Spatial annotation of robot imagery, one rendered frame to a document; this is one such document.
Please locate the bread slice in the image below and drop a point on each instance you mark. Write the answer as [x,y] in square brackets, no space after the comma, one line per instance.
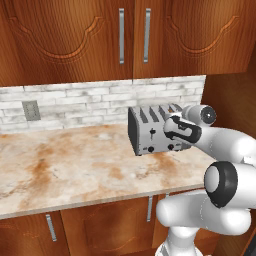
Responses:
[173,107]

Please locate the silver four-slot toaster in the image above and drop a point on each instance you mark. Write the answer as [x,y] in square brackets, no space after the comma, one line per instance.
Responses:
[144,136]

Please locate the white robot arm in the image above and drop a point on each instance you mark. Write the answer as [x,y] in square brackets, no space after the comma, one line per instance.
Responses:
[223,146]

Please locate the black toaster lever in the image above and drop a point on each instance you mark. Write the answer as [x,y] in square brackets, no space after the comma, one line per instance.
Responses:
[153,132]

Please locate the black toaster knob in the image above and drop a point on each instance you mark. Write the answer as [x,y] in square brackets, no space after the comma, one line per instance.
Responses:
[151,149]
[171,146]

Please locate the grey wall outlet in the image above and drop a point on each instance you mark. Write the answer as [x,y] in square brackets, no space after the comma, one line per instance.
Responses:
[31,110]

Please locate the wooden wall cupboard door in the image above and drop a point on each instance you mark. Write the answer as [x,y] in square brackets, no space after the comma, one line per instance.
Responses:
[200,33]
[60,36]

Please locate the tall wooden cabinet side panel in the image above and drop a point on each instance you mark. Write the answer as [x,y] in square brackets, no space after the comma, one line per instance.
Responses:
[230,100]

